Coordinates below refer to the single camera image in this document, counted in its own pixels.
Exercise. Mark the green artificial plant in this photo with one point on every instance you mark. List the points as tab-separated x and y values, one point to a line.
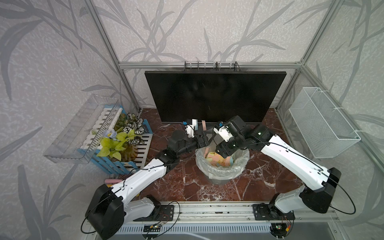
121	143

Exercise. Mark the black wire rack behind monitor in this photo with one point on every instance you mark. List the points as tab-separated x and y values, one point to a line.
213	66

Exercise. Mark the clear plastic tray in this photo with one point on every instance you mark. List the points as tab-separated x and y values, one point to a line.
79	140

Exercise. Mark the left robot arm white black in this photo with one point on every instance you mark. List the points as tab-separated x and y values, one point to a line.
111	207

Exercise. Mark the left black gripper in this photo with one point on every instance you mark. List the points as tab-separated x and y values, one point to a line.
203	142

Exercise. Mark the blue white wooden crate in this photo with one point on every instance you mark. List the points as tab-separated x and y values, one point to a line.
123	168

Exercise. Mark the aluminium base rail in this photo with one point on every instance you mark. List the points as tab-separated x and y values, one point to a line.
237	212

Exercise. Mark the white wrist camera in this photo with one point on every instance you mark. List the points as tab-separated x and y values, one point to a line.
190	129
224	130

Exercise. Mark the pink sticky note bottom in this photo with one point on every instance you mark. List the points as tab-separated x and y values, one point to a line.
204	125

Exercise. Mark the pile of discarded sticky notes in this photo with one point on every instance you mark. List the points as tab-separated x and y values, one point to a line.
217	160

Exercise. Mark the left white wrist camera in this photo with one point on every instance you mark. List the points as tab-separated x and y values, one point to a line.
190	129

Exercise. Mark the black flat monitor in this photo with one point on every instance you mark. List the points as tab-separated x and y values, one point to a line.
213	96

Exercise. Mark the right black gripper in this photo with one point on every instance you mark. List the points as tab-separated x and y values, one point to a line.
222	148

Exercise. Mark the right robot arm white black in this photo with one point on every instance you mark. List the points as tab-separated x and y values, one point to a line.
319	183

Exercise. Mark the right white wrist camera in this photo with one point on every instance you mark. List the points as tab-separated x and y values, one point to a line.
224	130

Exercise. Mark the white wire mesh basket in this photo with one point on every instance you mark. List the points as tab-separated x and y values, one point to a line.
325	129

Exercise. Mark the small green circuit board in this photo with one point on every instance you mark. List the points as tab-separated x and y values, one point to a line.
152	228

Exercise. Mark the yellow purple tool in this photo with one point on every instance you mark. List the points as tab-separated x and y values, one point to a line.
110	182

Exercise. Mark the grey bin with plastic bag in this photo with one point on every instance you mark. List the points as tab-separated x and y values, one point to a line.
222	175

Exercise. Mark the round black connector with wires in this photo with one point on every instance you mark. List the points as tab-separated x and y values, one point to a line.
280	231

